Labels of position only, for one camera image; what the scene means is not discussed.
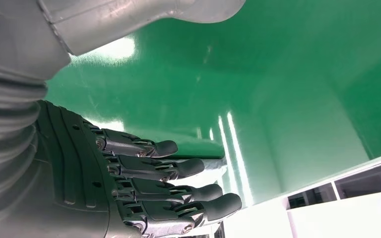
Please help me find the green conveyor belt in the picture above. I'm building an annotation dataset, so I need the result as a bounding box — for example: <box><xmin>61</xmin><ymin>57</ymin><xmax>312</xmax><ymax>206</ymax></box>
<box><xmin>44</xmin><ymin>0</ymin><xmax>381</xmax><ymax>208</ymax></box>

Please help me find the white flat panel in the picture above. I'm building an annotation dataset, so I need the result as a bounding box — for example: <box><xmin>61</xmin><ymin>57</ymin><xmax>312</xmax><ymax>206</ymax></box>
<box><xmin>223</xmin><ymin>191</ymin><xmax>381</xmax><ymax>238</ymax></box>

